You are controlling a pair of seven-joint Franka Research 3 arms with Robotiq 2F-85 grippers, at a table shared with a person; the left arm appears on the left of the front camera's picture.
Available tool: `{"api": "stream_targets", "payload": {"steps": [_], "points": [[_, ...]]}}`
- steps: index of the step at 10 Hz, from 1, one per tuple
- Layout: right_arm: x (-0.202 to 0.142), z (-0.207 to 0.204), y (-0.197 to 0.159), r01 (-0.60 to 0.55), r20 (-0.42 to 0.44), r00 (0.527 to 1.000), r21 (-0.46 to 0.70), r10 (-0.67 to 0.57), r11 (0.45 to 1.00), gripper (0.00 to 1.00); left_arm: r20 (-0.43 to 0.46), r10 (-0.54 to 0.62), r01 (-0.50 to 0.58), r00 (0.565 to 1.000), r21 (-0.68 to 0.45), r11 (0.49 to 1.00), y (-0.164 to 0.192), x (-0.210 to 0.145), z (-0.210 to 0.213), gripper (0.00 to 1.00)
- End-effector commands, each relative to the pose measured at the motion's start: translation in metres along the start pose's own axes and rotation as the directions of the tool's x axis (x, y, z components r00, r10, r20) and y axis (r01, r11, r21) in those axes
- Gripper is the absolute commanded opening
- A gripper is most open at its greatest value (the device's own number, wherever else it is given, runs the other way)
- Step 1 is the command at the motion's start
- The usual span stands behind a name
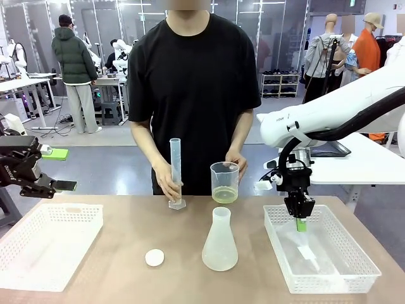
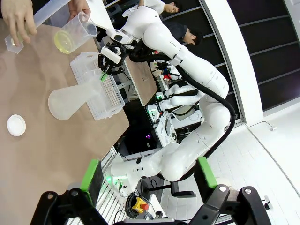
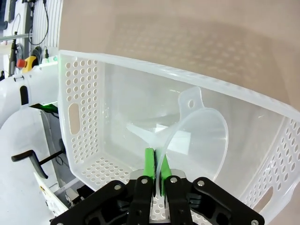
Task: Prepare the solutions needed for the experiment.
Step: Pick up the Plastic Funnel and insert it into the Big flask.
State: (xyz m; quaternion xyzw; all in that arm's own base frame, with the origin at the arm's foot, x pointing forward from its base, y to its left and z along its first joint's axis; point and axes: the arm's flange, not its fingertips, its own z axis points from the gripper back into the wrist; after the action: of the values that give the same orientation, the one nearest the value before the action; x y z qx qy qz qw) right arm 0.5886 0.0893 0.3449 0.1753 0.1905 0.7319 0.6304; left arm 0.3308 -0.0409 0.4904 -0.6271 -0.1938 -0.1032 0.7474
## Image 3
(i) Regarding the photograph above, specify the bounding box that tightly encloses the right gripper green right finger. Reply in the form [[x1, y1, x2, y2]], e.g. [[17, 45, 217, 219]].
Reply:
[[161, 153, 265, 225]]

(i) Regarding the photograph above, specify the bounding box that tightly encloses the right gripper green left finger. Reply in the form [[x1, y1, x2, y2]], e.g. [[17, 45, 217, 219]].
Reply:
[[50, 147, 157, 225]]

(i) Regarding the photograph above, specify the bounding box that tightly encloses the translucent plastic funnel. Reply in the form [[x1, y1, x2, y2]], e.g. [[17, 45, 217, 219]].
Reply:
[[126, 86, 229, 197]]

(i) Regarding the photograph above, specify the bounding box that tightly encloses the white perforated plastic basket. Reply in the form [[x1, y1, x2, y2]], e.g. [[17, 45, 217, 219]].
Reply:
[[57, 49, 300, 225]]

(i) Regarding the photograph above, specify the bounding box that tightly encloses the yellow emergency stop button box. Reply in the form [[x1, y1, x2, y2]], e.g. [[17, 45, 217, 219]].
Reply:
[[15, 55, 38, 71]]

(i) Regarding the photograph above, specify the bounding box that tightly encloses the white slatted mounting panel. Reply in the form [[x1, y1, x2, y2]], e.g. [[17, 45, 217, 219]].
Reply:
[[34, 0, 63, 49]]

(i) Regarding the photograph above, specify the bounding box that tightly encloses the black lever handle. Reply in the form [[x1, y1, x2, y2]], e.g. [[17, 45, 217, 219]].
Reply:
[[11, 150, 49, 179]]

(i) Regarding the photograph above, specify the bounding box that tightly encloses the thin black hanging cable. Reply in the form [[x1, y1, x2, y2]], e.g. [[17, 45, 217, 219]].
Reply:
[[29, 0, 50, 45]]

